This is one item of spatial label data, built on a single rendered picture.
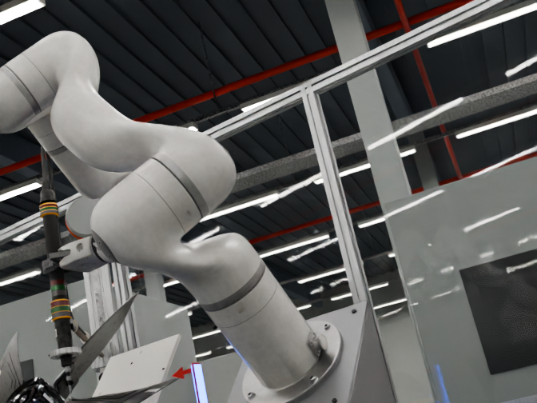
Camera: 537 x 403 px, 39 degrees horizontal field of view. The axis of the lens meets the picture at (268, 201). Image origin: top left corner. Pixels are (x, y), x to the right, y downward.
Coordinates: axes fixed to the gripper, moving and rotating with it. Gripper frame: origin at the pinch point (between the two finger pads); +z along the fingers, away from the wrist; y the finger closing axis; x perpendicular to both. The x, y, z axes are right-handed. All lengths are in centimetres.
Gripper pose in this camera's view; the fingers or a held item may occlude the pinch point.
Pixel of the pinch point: (56, 266)
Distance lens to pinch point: 183.9
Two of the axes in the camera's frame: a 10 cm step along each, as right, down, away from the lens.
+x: -2.0, -9.2, 3.3
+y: 5.2, 1.8, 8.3
